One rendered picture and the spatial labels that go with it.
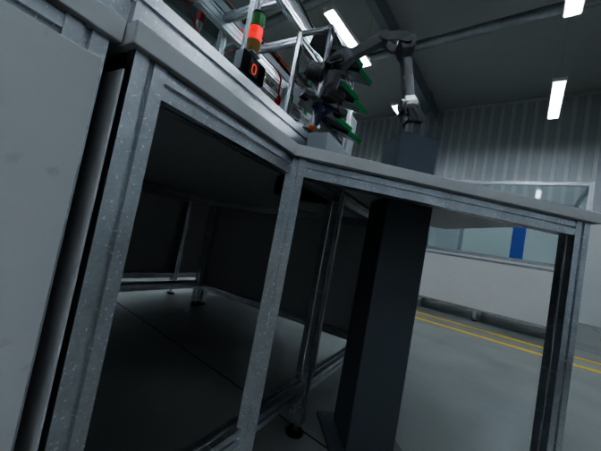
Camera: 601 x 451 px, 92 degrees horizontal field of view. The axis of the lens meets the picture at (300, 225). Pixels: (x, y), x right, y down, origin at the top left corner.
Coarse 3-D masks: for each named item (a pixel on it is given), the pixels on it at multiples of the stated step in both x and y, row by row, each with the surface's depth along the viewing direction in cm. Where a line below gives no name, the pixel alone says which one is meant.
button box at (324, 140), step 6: (312, 132) 88; (318, 132) 87; (324, 132) 86; (312, 138) 87; (318, 138) 86; (324, 138) 85; (330, 138) 87; (306, 144) 88; (312, 144) 87; (318, 144) 86; (324, 144) 85; (330, 144) 87; (336, 144) 91; (330, 150) 88; (336, 150) 91; (342, 150) 95
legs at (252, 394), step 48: (288, 192) 71; (384, 192) 74; (432, 192) 76; (288, 240) 70; (384, 240) 95; (576, 240) 81; (384, 288) 94; (576, 288) 80; (384, 336) 94; (384, 384) 93; (336, 432) 100; (384, 432) 93
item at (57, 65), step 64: (0, 0) 27; (64, 0) 31; (0, 64) 28; (64, 64) 32; (0, 128) 28; (64, 128) 33; (0, 192) 29; (64, 192) 33; (0, 256) 29; (0, 320) 30; (0, 384) 31; (0, 448) 31
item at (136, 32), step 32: (128, 32) 36; (160, 64) 40; (192, 64) 43; (224, 96) 49; (160, 128) 68; (192, 128) 64; (256, 128) 57; (160, 160) 108; (192, 160) 97; (224, 160) 89; (192, 192) 203; (224, 192) 169; (256, 192) 145
